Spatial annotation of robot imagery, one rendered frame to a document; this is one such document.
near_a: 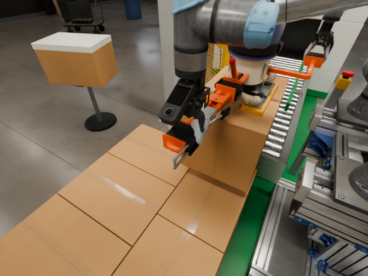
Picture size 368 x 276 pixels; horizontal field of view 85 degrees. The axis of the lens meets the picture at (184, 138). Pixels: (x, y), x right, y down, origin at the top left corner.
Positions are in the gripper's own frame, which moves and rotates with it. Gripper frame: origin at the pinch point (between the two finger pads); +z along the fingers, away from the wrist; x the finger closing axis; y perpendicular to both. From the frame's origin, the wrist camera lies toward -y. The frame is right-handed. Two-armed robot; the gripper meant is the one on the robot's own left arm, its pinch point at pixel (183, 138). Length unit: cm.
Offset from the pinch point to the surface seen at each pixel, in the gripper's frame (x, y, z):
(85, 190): 65, -7, 67
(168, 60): 100, 137, 40
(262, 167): -23, 70, 69
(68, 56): 169, 71, 30
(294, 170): -52, 127, 112
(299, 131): -48, 203, 118
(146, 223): 20, -4, 66
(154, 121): 119, 126, 121
